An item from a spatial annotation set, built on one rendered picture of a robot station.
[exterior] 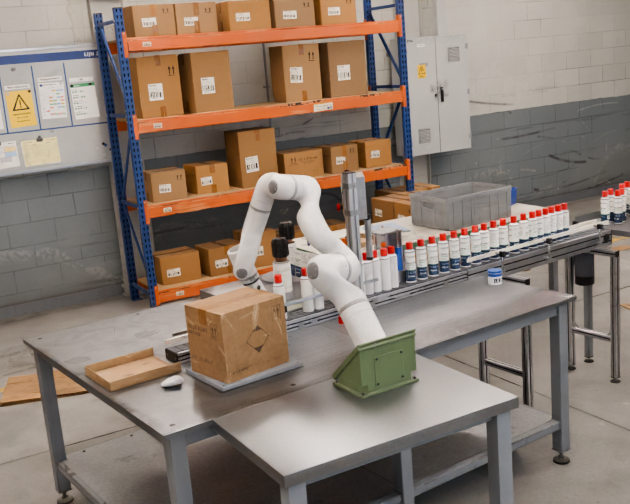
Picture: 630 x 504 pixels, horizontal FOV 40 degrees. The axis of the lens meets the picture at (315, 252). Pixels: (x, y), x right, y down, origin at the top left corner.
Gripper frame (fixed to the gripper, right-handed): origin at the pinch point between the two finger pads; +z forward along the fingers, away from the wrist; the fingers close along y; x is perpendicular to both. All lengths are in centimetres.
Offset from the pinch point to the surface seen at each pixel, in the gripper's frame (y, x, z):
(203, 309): -34, 37, -32
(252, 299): -37.2, 19.1, -25.7
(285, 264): 23.7, -30.3, -0.6
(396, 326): -36, -38, 26
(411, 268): -2, -79, 28
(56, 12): 436, -133, -121
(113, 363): 13, 66, -14
